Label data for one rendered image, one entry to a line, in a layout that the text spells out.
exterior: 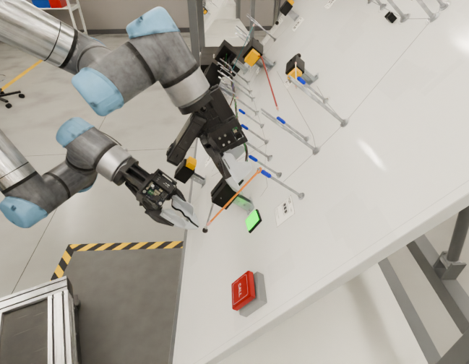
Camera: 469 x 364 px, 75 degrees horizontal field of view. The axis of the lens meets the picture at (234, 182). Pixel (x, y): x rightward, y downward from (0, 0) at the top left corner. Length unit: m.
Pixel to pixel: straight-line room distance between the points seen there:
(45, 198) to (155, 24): 0.42
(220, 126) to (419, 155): 0.33
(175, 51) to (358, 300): 0.78
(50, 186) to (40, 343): 1.07
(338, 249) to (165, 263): 1.65
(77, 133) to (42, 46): 0.19
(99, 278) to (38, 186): 1.40
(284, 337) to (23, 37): 0.82
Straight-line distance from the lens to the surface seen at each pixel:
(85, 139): 0.72
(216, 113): 0.59
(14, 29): 0.62
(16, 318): 1.85
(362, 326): 0.94
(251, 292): 0.53
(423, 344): 0.97
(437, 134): 0.48
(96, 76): 0.53
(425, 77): 0.56
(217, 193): 0.66
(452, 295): 0.82
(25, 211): 0.73
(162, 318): 1.83
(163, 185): 0.67
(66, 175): 0.77
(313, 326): 0.90
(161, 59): 0.54
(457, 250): 0.79
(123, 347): 1.81
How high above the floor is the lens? 1.58
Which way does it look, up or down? 38 degrees down
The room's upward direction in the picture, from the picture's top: straight up
